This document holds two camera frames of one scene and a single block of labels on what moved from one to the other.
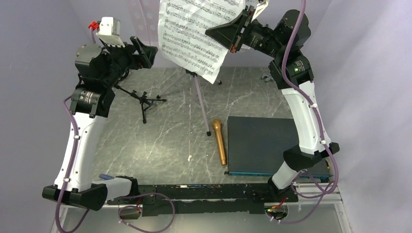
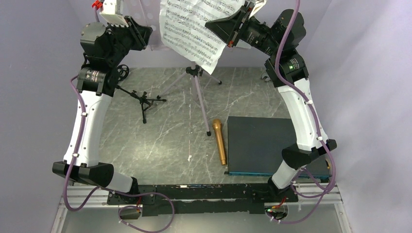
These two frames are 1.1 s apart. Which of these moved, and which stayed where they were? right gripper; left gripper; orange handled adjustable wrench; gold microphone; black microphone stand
Moved: left gripper
Stayed: gold microphone; right gripper; black microphone stand; orange handled adjustable wrench
